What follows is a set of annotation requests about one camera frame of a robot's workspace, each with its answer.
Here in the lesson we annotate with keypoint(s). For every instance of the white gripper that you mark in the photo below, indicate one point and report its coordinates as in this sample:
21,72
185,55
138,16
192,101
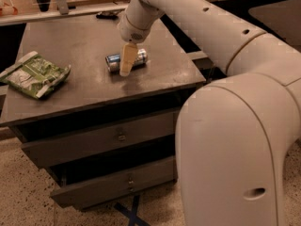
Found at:
131,32

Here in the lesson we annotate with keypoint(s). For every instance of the silver redbull can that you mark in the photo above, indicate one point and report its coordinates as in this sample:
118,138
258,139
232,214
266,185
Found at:
113,61

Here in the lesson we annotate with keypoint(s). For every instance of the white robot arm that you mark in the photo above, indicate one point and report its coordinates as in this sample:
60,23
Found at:
233,134

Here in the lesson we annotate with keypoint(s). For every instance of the small black object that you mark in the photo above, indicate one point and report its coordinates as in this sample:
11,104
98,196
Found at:
108,15

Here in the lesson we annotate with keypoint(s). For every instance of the grey drawer cabinet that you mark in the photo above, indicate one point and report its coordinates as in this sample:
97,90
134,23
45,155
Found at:
92,97

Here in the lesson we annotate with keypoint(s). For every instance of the green chip bag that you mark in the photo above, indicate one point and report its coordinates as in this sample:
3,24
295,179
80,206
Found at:
34,76

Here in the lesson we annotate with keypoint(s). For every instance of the lower grey drawer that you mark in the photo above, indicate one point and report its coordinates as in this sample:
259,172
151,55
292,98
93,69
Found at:
119,184

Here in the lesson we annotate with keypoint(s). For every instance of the grey drawer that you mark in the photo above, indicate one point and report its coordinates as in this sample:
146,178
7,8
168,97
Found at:
53,151
119,184

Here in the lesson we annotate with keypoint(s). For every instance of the upper grey drawer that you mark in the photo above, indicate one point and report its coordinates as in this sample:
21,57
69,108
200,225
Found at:
53,151

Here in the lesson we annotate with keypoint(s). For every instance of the orange white object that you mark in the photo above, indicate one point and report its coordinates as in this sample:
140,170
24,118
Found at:
6,9

